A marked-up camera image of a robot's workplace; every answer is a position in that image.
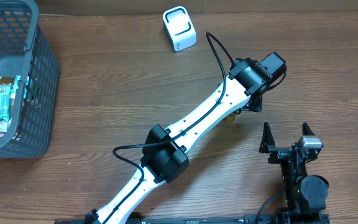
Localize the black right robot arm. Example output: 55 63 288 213
255 122 330 223

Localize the dark grey plastic basket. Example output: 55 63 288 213
0 0 60 158

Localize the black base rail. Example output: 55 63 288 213
54 214 331 224

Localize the yellow oil bottle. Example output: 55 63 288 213
225 114 236 123

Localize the white barcode scanner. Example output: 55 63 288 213
162 6 197 52

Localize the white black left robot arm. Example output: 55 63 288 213
84 52 287 223

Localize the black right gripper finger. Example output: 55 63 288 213
302 122 314 136
259 122 275 154

